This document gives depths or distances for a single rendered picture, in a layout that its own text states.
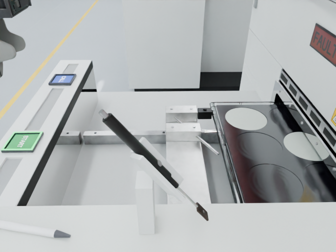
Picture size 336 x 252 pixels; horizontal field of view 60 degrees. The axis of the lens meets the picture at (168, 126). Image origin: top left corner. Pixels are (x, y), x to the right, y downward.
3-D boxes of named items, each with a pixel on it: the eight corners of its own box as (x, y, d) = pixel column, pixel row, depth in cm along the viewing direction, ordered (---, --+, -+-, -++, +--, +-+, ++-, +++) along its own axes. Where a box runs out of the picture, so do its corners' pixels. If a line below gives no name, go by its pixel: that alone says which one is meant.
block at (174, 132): (199, 132, 70) (199, 122, 68) (200, 141, 67) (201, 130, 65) (165, 132, 70) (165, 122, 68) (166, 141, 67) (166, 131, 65)
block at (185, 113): (196, 114, 77) (196, 104, 75) (197, 121, 74) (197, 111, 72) (165, 114, 76) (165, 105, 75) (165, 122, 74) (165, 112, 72)
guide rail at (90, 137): (273, 138, 78) (275, 128, 76) (275, 142, 76) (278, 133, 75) (86, 140, 77) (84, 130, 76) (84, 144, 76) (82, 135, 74)
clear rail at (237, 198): (213, 105, 79) (214, 100, 78) (247, 223, 48) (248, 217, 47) (208, 105, 79) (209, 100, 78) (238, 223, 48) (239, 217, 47)
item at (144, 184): (182, 212, 40) (185, 135, 33) (183, 237, 37) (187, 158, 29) (137, 212, 40) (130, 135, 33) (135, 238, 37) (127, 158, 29)
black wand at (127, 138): (94, 118, 28) (104, 111, 28) (97, 110, 29) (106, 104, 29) (204, 222, 37) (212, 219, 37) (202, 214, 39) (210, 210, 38)
